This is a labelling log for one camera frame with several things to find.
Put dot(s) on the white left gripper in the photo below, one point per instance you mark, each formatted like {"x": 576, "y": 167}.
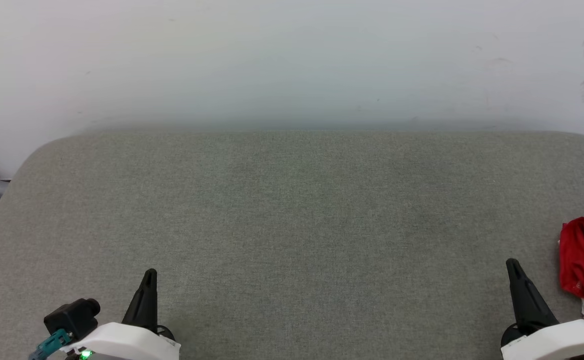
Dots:
{"x": 126, "y": 345}

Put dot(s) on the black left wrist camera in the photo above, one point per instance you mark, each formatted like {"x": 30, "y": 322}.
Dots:
{"x": 71, "y": 316}

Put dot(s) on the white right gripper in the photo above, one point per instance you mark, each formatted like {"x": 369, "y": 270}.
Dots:
{"x": 557, "y": 342}

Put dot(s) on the teal left camera connector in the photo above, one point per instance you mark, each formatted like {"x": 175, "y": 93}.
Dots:
{"x": 50, "y": 345}

